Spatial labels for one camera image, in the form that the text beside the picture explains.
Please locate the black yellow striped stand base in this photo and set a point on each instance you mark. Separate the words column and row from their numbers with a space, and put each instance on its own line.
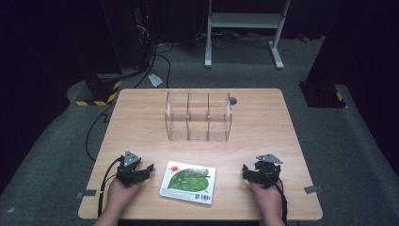
column 99, row 91
column 323, row 95

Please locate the clear acrylic divider rack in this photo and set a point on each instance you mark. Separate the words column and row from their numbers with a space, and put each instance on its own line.
column 198, row 116

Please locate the grey round table grommet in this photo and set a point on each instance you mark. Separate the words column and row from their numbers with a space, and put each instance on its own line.
column 233, row 101

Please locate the person's left hand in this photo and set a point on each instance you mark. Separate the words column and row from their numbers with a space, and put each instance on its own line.
column 121, row 194

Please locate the person's right hand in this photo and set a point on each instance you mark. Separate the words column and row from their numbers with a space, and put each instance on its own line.
column 267, row 201

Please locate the grey tape piece on carpet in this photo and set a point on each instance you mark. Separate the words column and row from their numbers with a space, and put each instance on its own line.
column 155, row 80

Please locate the white green leaf picture book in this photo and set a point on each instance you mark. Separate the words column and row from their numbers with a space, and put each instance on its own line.
column 188, row 183

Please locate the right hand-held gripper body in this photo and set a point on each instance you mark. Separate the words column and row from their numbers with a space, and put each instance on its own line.
column 267, row 174

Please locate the white metal stand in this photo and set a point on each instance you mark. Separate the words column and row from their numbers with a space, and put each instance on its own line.
column 244, row 20

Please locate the grey tape strip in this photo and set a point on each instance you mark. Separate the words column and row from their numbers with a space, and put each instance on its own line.
column 313, row 189
column 87, row 193

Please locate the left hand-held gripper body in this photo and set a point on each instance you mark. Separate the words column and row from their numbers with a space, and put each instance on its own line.
column 128, row 172

